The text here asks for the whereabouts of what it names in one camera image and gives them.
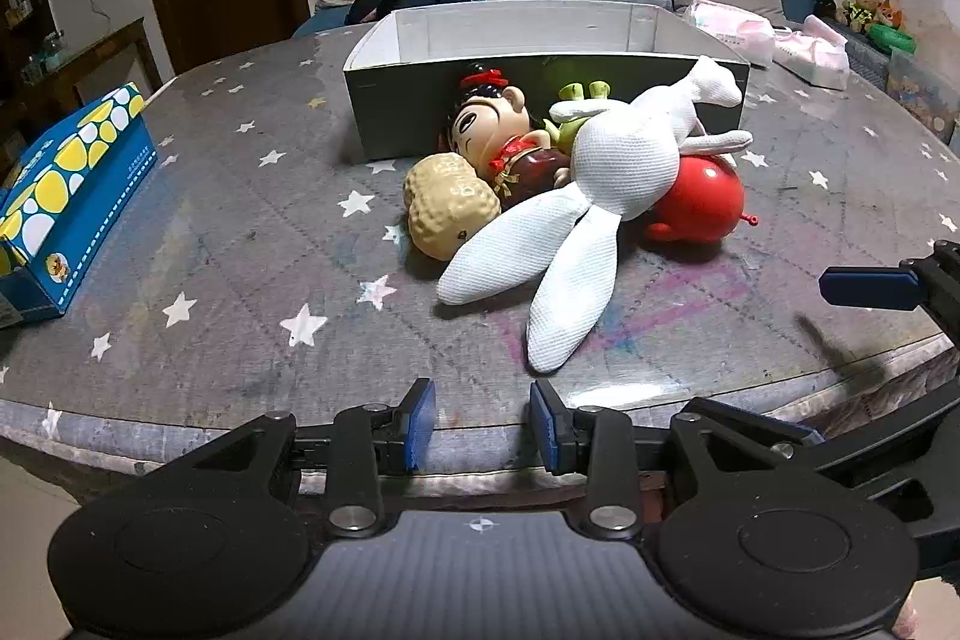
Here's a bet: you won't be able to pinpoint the blue yellow tissue box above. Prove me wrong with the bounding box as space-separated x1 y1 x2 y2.
0 83 158 330

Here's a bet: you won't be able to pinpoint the clear toy storage bin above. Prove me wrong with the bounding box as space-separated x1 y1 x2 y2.
887 47 960 142

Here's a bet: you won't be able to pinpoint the red round toy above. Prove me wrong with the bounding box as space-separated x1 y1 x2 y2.
643 154 760 245

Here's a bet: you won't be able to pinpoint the grey star tablecloth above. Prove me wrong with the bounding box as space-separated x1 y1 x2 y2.
0 6 960 521

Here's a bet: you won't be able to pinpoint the orange plush toys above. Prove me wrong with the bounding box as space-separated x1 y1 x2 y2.
847 0 905 34

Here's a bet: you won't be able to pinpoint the green plastic toy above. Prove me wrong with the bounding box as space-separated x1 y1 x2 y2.
868 23 917 55

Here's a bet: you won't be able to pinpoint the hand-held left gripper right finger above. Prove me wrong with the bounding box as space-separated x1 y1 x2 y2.
529 377 785 540

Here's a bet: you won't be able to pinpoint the pink tissue pack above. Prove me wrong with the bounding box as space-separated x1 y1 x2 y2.
681 0 777 69
772 15 852 90

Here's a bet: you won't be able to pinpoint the green frog toy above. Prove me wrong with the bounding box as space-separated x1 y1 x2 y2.
541 80 612 150

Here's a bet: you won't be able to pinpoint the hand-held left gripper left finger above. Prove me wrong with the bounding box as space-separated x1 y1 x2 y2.
180 377 437 540

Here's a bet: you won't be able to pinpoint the wooden side cabinet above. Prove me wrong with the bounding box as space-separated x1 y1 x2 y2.
22 17 162 124

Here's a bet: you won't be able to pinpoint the black-haired doll figure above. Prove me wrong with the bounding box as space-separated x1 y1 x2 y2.
448 62 575 214

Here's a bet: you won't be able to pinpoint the white plush rabbit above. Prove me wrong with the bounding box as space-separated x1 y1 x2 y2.
437 55 753 375

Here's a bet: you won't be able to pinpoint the grey cardboard box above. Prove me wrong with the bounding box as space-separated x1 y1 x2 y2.
343 0 751 163

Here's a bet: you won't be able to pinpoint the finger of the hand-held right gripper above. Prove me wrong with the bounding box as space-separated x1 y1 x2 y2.
819 257 947 313
681 395 938 521

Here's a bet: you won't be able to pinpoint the tan peanut toy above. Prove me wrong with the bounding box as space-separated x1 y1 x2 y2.
403 152 502 261

